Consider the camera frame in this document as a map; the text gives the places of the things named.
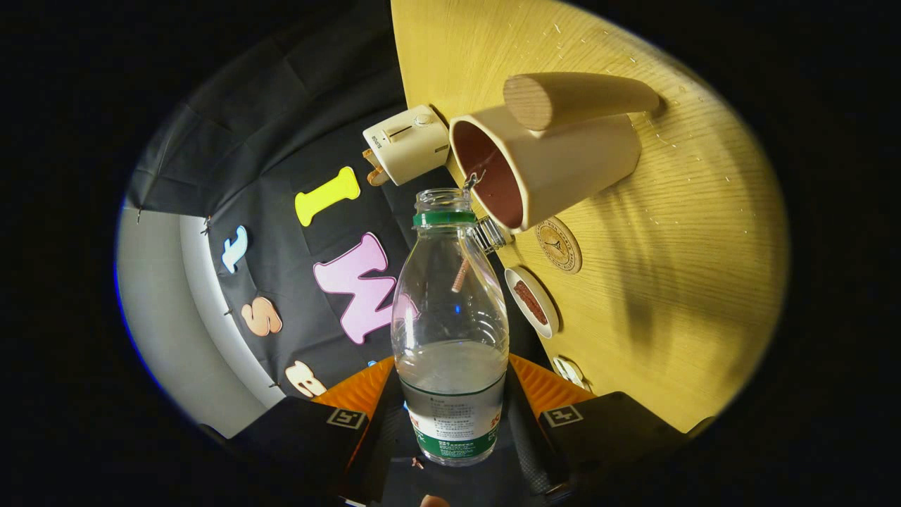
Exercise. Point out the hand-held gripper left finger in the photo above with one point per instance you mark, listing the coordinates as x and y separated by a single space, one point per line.
376 451

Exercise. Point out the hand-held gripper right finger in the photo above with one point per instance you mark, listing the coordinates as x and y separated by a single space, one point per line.
531 451

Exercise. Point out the clear plastic juice bottle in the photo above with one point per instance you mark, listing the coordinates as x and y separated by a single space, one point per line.
450 394

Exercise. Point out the round wooden coaster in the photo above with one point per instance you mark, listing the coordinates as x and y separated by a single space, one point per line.
559 246

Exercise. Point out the white compartment seasoning tray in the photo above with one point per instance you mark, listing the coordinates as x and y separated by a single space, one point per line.
569 372

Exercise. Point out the white round plate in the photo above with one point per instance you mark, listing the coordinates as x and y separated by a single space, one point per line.
545 320

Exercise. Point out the brown meat patty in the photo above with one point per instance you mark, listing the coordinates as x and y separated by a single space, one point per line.
529 301

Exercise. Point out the thin brown stick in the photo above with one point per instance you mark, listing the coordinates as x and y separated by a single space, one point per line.
460 276

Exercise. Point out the wooden table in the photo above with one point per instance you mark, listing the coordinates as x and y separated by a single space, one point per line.
669 282

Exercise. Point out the toast bread slice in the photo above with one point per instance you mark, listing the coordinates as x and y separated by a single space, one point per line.
369 156
379 176

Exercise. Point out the white toaster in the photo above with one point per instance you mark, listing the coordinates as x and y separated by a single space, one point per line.
408 144

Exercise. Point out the black backdrop cloth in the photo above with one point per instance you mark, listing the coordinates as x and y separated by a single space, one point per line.
281 141

